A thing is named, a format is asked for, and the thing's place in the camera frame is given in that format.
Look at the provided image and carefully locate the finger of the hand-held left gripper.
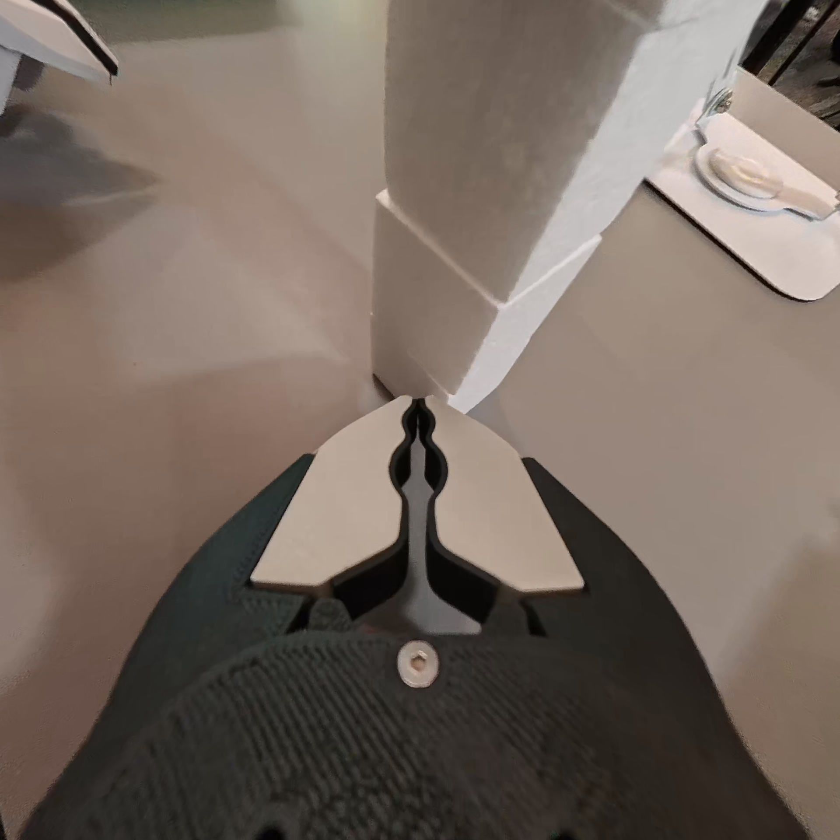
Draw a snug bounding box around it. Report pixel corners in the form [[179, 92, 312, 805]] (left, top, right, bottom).
[[0, 0, 120, 109]]

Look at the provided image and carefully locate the grey desk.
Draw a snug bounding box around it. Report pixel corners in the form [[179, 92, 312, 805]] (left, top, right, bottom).
[[0, 0, 840, 840]]

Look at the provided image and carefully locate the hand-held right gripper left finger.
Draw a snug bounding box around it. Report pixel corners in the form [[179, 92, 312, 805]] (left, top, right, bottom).
[[250, 396, 421, 618]]

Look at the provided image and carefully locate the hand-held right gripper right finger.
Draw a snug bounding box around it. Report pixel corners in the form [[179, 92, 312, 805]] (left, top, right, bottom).
[[416, 394, 585, 624]]

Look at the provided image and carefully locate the silver document stand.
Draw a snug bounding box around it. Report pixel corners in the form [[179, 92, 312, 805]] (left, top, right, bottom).
[[643, 69, 840, 303]]

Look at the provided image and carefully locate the white foam cube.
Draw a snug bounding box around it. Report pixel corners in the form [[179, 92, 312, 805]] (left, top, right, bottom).
[[386, 0, 772, 293]]

